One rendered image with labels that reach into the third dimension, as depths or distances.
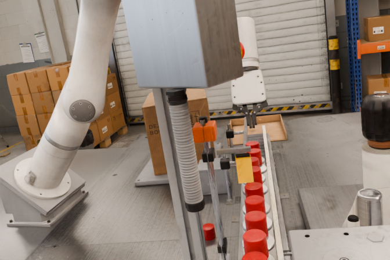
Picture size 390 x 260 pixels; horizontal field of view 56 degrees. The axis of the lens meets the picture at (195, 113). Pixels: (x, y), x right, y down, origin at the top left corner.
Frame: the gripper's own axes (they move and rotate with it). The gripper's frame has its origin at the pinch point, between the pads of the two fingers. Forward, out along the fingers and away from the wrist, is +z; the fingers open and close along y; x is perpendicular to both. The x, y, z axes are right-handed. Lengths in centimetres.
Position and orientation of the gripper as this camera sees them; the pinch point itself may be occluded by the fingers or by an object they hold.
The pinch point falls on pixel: (251, 121)
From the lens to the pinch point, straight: 112.5
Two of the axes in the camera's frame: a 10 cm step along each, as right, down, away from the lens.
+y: 9.8, -1.1, -1.7
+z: 0.9, 9.9, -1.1
